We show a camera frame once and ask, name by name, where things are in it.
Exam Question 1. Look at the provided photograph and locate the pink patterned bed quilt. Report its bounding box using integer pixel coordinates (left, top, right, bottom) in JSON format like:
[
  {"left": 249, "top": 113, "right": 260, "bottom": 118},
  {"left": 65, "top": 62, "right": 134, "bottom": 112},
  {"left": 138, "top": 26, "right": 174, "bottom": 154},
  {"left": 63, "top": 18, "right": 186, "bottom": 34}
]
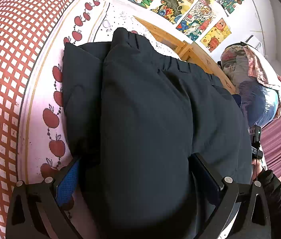
[{"left": 0, "top": 0, "right": 176, "bottom": 238}]

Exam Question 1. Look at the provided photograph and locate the colourful doodle drawing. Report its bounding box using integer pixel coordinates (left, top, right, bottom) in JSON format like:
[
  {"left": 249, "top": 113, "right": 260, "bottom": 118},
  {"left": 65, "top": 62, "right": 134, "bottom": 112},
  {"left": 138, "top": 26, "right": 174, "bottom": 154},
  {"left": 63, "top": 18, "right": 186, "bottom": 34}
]
[{"left": 176, "top": 0, "right": 216, "bottom": 42}]

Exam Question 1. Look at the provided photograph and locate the person's right hand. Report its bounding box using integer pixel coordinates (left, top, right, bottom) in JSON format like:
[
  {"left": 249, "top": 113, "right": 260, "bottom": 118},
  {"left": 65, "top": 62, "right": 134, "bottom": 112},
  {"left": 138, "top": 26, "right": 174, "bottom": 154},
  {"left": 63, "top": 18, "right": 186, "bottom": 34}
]
[{"left": 252, "top": 159, "right": 264, "bottom": 181}]

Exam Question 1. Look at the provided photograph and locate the black padded jacket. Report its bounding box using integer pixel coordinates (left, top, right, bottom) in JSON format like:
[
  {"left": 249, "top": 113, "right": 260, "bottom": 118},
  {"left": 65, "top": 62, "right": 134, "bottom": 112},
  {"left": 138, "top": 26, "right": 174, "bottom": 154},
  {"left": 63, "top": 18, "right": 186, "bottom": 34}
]
[{"left": 62, "top": 27, "right": 252, "bottom": 238}]

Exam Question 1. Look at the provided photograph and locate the white air conditioner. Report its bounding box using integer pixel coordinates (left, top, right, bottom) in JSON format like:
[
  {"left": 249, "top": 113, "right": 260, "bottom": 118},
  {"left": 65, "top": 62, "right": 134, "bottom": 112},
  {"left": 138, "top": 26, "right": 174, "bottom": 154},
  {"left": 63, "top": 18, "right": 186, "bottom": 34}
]
[{"left": 245, "top": 35, "right": 265, "bottom": 56}]

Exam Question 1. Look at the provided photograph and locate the yellow bear drawing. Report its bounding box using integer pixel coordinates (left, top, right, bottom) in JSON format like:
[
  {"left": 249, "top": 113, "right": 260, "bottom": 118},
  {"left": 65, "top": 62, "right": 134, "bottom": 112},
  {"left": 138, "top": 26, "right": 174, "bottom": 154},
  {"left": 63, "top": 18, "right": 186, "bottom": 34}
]
[{"left": 200, "top": 18, "right": 231, "bottom": 52}]

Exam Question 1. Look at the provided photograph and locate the pink floral cloth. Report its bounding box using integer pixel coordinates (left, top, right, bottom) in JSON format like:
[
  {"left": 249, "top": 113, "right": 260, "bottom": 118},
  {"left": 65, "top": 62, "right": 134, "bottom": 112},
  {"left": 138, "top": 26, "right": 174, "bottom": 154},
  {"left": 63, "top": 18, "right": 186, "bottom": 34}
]
[{"left": 243, "top": 45, "right": 281, "bottom": 119}]

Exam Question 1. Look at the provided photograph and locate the plastic bag of clothes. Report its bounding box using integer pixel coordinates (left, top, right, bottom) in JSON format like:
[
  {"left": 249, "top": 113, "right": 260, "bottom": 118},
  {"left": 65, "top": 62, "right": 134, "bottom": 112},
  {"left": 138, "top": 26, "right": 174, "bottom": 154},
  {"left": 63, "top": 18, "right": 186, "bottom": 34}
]
[{"left": 220, "top": 43, "right": 278, "bottom": 127}]

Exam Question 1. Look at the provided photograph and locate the wooden bed frame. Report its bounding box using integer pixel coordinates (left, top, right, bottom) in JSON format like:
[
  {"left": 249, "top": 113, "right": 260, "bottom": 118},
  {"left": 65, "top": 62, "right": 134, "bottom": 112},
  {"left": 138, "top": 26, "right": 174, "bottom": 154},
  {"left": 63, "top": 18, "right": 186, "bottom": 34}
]
[{"left": 136, "top": 17, "right": 236, "bottom": 94}]

